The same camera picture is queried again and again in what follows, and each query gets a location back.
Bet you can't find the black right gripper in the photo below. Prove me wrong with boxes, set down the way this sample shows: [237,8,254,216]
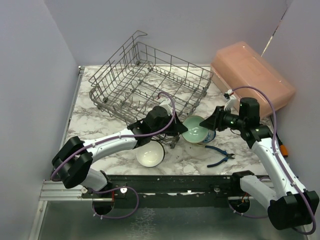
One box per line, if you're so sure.
[201,105,246,131]

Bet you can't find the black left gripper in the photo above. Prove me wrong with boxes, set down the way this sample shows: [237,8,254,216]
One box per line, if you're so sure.
[151,111,188,137]

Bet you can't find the blue floral orange bowl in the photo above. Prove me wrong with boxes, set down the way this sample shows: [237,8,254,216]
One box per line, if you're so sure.
[197,130,216,146]

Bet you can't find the mint green ceramic bowl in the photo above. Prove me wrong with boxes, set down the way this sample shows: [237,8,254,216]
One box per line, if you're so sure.
[182,115,209,144]

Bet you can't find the grey wire dish rack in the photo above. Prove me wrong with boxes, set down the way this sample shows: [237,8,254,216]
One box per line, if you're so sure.
[88,30,215,149]

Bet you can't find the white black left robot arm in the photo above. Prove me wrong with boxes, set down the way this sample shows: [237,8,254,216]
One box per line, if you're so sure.
[51,106,188,198]

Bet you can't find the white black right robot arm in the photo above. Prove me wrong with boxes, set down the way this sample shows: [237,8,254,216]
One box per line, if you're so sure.
[199,97,320,230]

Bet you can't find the white bowl with dark rim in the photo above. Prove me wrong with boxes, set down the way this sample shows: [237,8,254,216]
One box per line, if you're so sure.
[136,140,165,168]

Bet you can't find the pink translucent plastic storage box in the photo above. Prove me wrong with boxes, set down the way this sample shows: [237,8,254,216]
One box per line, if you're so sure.
[210,41,296,111]

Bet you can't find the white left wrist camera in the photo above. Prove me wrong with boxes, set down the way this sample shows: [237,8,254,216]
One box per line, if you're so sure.
[159,99,174,116]

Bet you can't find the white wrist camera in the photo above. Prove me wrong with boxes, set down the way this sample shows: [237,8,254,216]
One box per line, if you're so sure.
[159,99,174,116]
[223,89,237,110]

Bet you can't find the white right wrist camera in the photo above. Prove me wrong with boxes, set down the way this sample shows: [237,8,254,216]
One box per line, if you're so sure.
[223,89,237,110]

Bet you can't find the blue handled pliers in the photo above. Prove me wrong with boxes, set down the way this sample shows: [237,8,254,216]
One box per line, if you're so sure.
[204,145,236,168]

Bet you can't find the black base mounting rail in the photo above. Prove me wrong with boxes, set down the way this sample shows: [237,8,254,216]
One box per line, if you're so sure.
[49,173,276,210]

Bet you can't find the orange black tool handle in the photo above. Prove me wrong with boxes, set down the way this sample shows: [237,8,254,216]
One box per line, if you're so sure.
[278,139,289,158]

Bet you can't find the aluminium extrusion frame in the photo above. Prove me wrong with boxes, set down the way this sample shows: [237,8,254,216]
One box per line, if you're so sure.
[38,179,87,201]

